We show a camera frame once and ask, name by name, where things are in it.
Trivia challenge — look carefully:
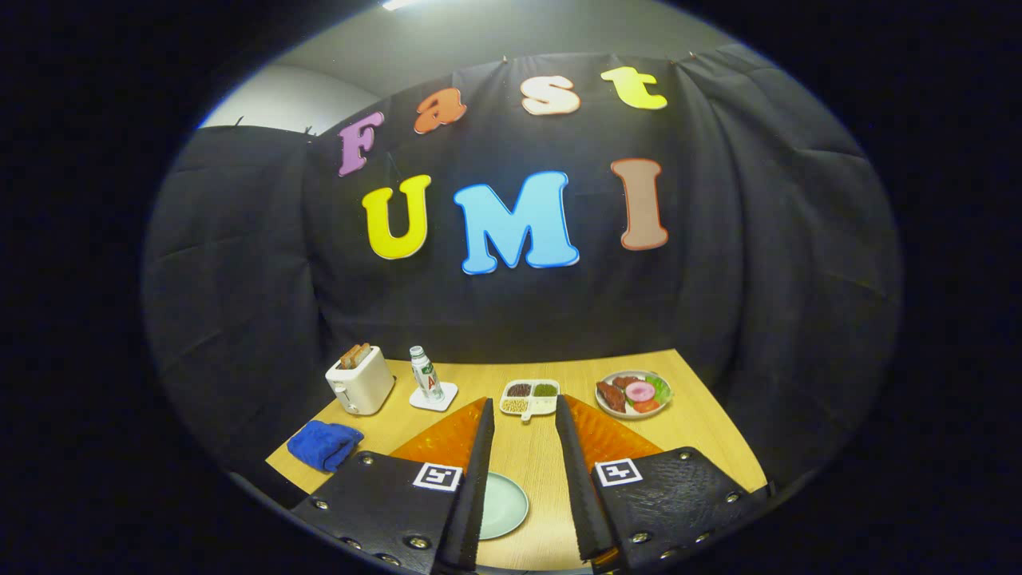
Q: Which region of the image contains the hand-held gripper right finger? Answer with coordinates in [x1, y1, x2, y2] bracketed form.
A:
[554, 394, 769, 572]

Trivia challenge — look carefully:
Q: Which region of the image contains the blue folded cloth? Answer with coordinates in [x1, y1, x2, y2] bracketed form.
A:
[287, 420, 365, 473]

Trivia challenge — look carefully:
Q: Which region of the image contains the small clear drink bottle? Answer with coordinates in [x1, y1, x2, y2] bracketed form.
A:
[409, 345, 445, 402]

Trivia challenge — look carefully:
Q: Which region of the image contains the pale green plate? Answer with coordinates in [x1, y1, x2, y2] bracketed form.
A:
[477, 471, 530, 541]

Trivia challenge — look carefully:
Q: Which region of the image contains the white toaster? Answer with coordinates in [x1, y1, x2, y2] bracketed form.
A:
[325, 345, 396, 416]

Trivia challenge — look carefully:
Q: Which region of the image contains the white divided dish of beans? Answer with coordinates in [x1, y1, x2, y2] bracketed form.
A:
[499, 379, 561, 422]

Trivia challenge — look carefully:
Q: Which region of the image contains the white plate of food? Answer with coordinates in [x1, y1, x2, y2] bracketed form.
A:
[595, 370, 673, 421]

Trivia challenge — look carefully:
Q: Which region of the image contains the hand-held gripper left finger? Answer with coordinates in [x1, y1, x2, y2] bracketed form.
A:
[289, 397, 496, 574]

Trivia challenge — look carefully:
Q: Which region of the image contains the white square coaster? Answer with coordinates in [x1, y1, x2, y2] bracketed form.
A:
[409, 382, 459, 413]

